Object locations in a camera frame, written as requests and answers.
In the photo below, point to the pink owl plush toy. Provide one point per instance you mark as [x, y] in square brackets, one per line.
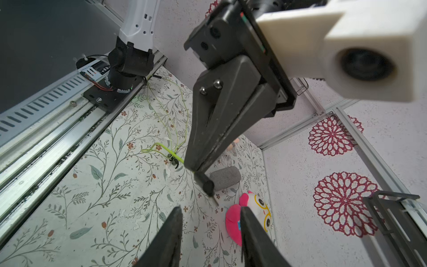
[250, 207]

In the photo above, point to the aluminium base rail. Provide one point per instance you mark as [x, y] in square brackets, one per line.
[44, 136]

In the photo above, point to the grey wall shelf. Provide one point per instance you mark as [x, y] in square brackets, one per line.
[402, 220]

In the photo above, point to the black wire wall rack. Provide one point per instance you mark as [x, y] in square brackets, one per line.
[300, 85]

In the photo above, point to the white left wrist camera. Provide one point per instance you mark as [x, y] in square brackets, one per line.
[364, 50]

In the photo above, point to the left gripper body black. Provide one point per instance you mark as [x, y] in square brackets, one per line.
[231, 30]

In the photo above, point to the grey oval case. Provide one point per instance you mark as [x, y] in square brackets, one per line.
[225, 178]

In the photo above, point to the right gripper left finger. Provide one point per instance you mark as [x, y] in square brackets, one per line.
[165, 249]

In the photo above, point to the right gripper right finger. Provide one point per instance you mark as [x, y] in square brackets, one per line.
[259, 251]

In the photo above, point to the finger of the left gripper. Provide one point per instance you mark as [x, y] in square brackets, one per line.
[219, 95]
[233, 121]

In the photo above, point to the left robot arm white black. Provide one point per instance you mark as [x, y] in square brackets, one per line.
[132, 58]

